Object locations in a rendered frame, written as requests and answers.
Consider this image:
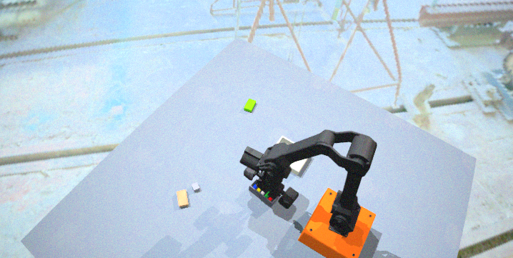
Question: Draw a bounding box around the small green block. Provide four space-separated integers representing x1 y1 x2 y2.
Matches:
244 99 256 112

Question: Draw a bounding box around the white rectangular tray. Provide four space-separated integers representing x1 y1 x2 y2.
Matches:
277 136 308 175

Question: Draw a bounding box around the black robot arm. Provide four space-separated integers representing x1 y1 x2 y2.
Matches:
239 129 377 237

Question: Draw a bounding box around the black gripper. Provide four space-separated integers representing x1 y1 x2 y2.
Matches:
244 167 299 209

